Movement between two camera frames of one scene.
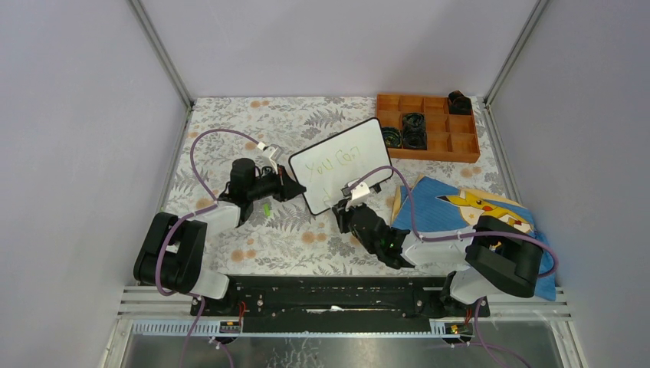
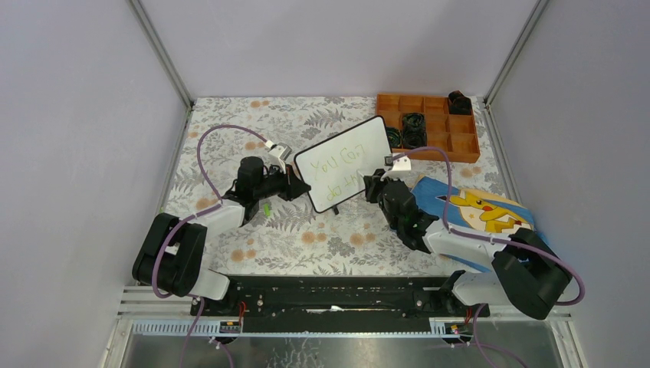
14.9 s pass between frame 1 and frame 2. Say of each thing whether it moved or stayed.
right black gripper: moved
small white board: stayed
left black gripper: stayed
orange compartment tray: stayed
